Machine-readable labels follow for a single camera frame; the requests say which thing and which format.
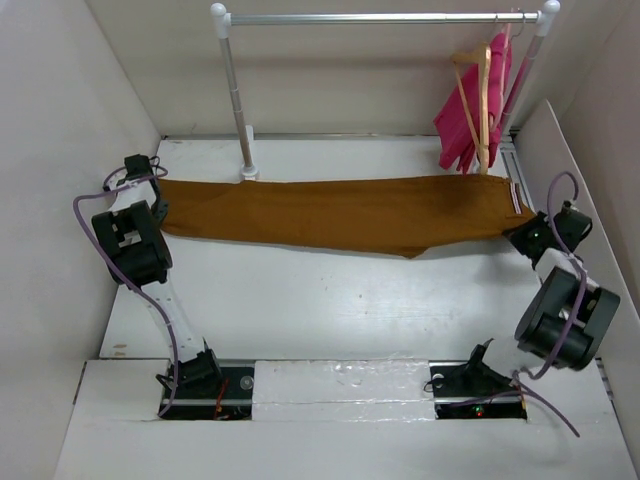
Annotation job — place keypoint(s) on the pink garment on hanger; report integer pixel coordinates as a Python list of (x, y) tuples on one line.
[(457, 148)]

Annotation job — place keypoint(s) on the brown trousers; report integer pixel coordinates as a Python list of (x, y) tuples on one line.
[(401, 216)]

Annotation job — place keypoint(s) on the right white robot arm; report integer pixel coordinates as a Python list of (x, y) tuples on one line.
[(568, 318)]

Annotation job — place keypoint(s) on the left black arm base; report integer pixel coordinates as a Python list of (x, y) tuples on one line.
[(228, 399)]

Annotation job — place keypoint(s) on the aluminium rail on right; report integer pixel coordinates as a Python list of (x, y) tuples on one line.
[(517, 161)]

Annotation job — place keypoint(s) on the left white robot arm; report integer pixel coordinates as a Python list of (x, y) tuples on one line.
[(129, 233)]

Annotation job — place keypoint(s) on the silver and white clothes rack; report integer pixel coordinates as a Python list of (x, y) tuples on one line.
[(223, 21)]

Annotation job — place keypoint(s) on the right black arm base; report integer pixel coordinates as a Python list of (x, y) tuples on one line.
[(471, 390)]

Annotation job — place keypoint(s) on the pink clothes hanger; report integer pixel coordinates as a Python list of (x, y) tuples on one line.
[(510, 75)]

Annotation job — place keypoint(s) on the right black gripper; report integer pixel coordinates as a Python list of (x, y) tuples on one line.
[(517, 234)]

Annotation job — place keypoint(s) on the wooden clothes hanger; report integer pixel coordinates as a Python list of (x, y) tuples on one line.
[(481, 57)]

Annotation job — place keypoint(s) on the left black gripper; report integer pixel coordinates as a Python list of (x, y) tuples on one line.
[(161, 210)]

